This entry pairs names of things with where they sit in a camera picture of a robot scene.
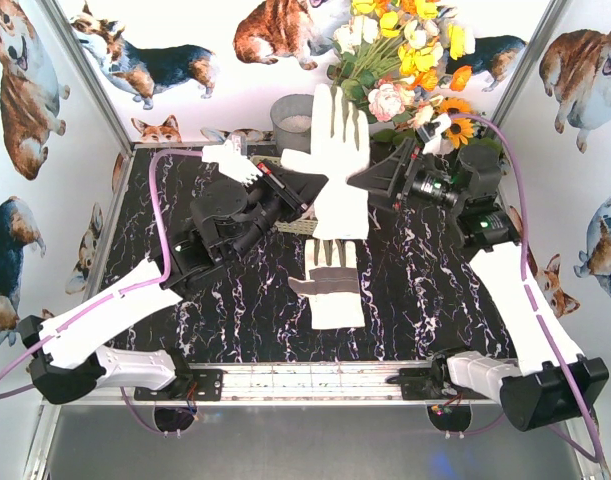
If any white glove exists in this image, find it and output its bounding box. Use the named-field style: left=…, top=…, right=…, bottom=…
left=281, top=84, right=370, bottom=240
left=288, top=239, right=365, bottom=330

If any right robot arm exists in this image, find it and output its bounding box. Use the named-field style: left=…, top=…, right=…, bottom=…
left=348, top=140, right=609, bottom=431

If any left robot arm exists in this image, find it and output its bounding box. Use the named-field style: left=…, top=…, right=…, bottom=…
left=18, top=163, right=328, bottom=405

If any pale green storage basket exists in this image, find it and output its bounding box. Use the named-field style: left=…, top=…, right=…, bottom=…
left=251, top=154, right=318, bottom=235

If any small sunflower pot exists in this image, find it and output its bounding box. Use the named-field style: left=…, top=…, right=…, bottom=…
left=412, top=95, right=477, bottom=155

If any grey metal bucket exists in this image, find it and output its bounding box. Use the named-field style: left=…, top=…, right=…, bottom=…
left=270, top=94, right=314, bottom=153

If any artificial flower bouquet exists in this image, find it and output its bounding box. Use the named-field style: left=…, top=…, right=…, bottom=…
left=327, top=1, right=476, bottom=131

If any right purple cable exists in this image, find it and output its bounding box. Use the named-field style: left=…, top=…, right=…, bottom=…
left=447, top=113, right=606, bottom=464

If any purple cable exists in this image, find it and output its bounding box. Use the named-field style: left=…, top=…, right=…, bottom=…
left=447, top=113, right=606, bottom=464
left=0, top=148, right=206, bottom=437

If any aluminium front frame rail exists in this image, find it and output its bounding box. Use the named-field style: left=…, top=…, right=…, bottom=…
left=73, top=352, right=525, bottom=404

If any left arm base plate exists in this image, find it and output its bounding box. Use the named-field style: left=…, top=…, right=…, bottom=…
left=134, top=368, right=224, bottom=401

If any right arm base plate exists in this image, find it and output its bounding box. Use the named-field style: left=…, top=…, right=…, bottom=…
left=389, top=368, right=485, bottom=400

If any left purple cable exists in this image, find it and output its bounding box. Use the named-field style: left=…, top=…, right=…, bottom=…
left=0, top=148, right=206, bottom=437

